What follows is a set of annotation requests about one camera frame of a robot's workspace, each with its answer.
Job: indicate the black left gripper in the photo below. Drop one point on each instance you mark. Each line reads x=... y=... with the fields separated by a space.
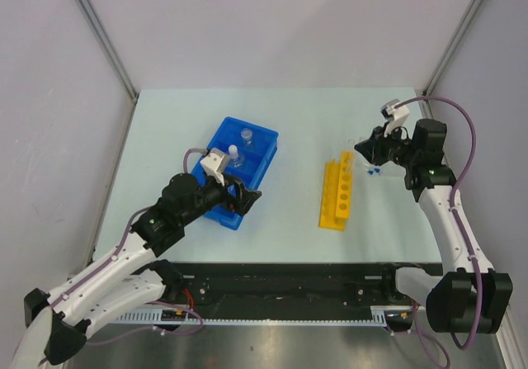
x=242 y=200

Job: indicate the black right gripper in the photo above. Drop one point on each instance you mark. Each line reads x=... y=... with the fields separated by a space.
x=373 y=149

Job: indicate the glass flask with white stopper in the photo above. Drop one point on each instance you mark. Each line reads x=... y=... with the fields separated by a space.
x=237 y=157

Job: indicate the blue divided plastic bin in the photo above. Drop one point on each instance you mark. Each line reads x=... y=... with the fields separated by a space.
x=256 y=162

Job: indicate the yellow test tube rack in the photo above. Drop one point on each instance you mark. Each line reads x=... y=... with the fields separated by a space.
x=335 y=206

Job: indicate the small clear glass flask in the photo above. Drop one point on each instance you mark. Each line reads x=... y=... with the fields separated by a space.
x=247 y=139

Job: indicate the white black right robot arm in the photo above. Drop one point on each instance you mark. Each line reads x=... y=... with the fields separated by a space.
x=432 y=185

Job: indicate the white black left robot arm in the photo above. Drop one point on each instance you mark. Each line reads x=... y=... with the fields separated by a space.
x=133 y=272

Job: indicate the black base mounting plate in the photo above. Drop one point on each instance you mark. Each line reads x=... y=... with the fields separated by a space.
x=289 y=290

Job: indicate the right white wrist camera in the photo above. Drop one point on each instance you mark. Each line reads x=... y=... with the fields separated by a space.
x=395 y=115

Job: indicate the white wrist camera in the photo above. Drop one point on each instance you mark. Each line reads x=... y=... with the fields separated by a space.
x=395 y=115
x=214 y=163

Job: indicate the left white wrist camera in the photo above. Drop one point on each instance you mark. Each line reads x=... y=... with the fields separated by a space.
x=214 y=163

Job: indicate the white slotted cable duct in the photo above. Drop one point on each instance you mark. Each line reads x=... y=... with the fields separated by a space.
x=156 y=316

